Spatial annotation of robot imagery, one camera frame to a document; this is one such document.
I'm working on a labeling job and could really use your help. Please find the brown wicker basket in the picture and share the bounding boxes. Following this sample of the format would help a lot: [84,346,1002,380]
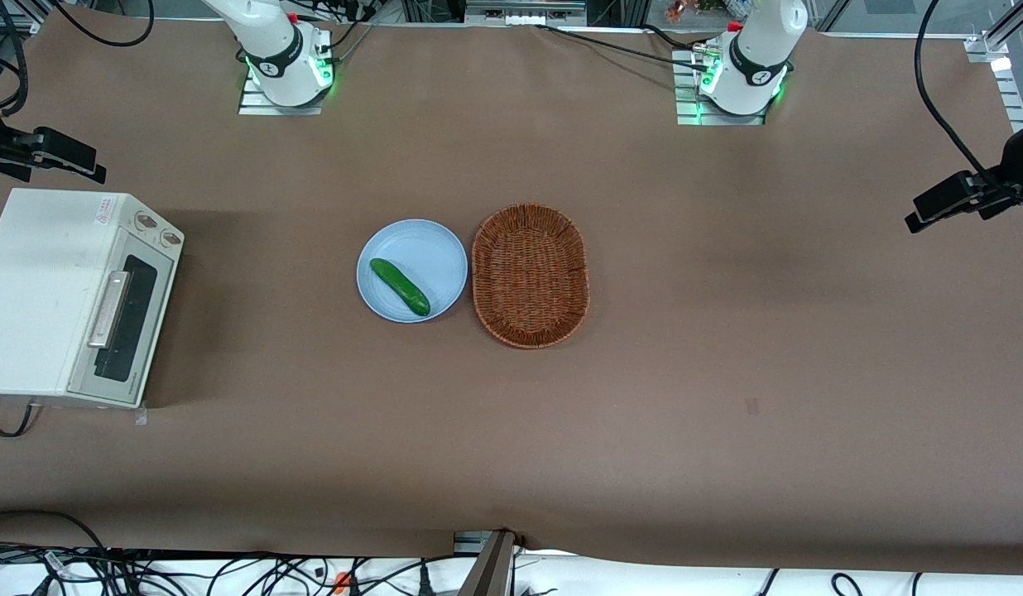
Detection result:
[471,204,591,349]

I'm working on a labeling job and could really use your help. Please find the green cucumber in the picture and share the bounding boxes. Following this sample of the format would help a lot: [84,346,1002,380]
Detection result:
[369,258,432,317]

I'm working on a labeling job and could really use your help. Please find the tangled black floor cables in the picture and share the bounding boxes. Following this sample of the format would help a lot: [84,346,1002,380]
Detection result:
[0,509,446,596]

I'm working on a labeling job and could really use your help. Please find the aluminium frame corner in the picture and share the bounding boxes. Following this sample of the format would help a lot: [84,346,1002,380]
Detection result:
[965,0,1023,135]

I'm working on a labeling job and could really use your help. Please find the brown table cover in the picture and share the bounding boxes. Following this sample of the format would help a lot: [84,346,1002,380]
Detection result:
[0,15,1023,574]

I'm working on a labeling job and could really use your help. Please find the light blue round plate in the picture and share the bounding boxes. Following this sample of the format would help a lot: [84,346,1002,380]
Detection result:
[356,219,469,324]

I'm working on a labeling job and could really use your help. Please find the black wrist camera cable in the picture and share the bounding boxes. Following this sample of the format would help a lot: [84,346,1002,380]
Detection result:
[51,0,156,47]
[915,0,1023,204]

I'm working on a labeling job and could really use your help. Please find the black cable on table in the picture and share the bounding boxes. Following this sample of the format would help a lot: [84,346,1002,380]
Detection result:
[535,23,713,74]

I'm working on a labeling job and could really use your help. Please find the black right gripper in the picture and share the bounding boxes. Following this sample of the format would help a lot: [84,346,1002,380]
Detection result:
[0,116,46,184]

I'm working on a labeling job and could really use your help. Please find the black looped side cable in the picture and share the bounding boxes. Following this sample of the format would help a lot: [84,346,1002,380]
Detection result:
[0,0,30,118]

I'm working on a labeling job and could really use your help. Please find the silver oven door handle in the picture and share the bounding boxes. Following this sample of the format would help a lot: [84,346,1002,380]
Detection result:
[87,270,132,349]

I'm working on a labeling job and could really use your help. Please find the grey power strip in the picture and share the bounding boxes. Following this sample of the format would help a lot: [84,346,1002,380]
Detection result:
[465,0,588,26]

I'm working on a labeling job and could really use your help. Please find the white toaster oven body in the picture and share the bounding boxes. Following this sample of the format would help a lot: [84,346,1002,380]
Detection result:
[0,188,186,409]

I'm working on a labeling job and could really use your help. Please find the dark metal post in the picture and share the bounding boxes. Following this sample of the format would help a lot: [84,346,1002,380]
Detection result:
[454,529,518,596]

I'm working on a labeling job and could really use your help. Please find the oven door with dark window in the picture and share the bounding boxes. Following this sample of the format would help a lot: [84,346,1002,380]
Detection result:
[67,245,181,408]

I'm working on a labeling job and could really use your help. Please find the black left wrist camera cable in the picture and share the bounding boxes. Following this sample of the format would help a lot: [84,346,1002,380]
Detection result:
[915,0,1023,204]

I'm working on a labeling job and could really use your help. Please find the black oven power cable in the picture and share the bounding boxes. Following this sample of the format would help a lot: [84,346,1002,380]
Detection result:
[0,401,39,439]

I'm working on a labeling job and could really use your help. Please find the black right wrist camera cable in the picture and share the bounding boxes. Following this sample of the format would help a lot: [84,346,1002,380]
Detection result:
[51,0,156,47]

